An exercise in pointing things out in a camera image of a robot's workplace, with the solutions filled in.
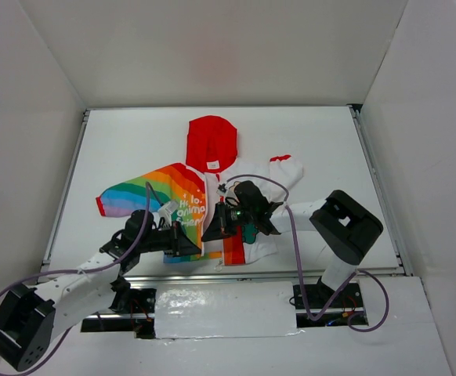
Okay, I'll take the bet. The rainbow hooded kids jacket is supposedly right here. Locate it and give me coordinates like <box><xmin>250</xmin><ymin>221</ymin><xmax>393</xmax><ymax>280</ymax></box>
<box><xmin>96</xmin><ymin>115</ymin><xmax>303</xmax><ymax>245</ymax></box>

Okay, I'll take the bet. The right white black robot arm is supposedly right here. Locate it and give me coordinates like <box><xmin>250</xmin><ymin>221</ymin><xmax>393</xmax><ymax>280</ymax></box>
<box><xmin>201</xmin><ymin>175</ymin><xmax>383</xmax><ymax>306</ymax></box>

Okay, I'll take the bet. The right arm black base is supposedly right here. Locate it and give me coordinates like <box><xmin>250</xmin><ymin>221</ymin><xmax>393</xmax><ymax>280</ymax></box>
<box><xmin>289</xmin><ymin>283</ymin><xmax>364</xmax><ymax>312</ymax></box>

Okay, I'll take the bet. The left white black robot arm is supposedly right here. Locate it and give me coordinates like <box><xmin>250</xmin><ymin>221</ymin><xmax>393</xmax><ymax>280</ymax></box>
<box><xmin>0</xmin><ymin>210</ymin><xmax>201</xmax><ymax>372</ymax></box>

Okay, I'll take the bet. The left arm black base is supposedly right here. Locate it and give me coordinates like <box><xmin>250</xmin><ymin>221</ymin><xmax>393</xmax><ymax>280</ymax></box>
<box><xmin>109</xmin><ymin>288</ymin><xmax>157</xmax><ymax>339</ymax></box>

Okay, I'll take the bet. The white foil covered panel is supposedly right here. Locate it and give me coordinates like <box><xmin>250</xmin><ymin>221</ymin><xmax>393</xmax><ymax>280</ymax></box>
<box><xmin>154</xmin><ymin>282</ymin><xmax>299</xmax><ymax>339</ymax></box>

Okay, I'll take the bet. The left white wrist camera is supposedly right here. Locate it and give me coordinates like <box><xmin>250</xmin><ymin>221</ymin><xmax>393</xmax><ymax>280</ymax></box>
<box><xmin>157</xmin><ymin>200</ymin><xmax>179</xmax><ymax>226</ymax></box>

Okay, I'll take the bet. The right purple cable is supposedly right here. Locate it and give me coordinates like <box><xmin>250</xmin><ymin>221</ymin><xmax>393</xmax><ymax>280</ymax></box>
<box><xmin>222</xmin><ymin>174</ymin><xmax>390</xmax><ymax>334</ymax></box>

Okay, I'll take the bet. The purple cable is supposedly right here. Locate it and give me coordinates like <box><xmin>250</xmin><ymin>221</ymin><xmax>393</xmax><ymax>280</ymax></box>
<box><xmin>0</xmin><ymin>180</ymin><xmax>166</xmax><ymax>373</ymax></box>
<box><xmin>222</xmin><ymin>174</ymin><xmax>390</xmax><ymax>334</ymax></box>

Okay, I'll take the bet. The aluminium front rail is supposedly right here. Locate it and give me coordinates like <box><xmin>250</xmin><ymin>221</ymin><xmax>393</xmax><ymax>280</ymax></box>
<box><xmin>35</xmin><ymin>269</ymin><xmax>401</xmax><ymax>285</ymax></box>

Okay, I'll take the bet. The aluminium rail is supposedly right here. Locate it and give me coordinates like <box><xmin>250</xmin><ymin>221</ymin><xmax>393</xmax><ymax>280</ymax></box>
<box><xmin>35</xmin><ymin>269</ymin><xmax>401</xmax><ymax>285</ymax></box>
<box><xmin>39</xmin><ymin>109</ymin><xmax>91</xmax><ymax>272</ymax></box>
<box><xmin>347</xmin><ymin>103</ymin><xmax>414</xmax><ymax>277</ymax></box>

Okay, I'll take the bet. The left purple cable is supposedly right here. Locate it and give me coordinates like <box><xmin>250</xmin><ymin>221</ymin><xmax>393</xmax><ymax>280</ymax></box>
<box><xmin>0</xmin><ymin>180</ymin><xmax>166</xmax><ymax>373</ymax></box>

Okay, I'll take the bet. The aluminium left side rail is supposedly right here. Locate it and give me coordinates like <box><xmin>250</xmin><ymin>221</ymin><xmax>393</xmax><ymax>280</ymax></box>
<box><xmin>39</xmin><ymin>109</ymin><xmax>91</xmax><ymax>272</ymax></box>

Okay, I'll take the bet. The aluminium right side rail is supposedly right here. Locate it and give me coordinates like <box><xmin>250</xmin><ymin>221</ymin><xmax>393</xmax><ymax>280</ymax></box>
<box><xmin>347</xmin><ymin>103</ymin><xmax>414</xmax><ymax>277</ymax></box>

